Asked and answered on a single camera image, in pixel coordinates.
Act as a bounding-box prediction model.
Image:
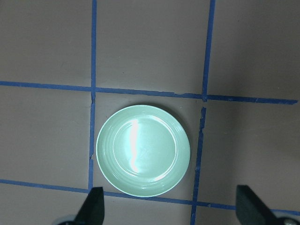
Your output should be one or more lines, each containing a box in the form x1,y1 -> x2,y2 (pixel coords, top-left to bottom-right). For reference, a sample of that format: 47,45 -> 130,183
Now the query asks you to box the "blue tape strip upper horizontal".
0,81 -> 299,105

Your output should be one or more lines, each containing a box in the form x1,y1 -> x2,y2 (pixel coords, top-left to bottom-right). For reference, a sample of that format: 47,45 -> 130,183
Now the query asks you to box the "light green round plate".
96,105 -> 190,197

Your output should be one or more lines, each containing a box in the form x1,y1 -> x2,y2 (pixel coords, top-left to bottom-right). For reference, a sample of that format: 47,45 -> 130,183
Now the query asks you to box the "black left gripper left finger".
74,187 -> 105,225

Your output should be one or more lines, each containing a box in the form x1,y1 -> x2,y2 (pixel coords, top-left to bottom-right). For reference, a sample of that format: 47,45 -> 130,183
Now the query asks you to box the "blue tape strip lower horizontal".
0,179 -> 300,216

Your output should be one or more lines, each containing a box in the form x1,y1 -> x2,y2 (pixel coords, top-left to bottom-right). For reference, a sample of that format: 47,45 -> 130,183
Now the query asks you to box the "blue tape strip left vertical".
88,0 -> 97,190

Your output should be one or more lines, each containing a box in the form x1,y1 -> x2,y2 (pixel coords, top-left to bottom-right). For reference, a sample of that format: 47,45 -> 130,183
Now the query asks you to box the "blue tape strip horizontal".
0,179 -> 300,216
0,81 -> 299,105

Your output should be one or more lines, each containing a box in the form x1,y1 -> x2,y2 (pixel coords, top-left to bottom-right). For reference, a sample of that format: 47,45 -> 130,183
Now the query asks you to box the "blue tape strip vertical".
190,0 -> 216,225
88,0 -> 97,190

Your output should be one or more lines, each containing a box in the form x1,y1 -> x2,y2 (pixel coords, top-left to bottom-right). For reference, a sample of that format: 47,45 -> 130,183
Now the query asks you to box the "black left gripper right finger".
235,185 -> 280,225

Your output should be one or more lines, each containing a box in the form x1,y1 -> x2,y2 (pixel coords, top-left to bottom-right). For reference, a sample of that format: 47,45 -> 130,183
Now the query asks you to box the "blue tape strip right vertical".
190,0 -> 216,225

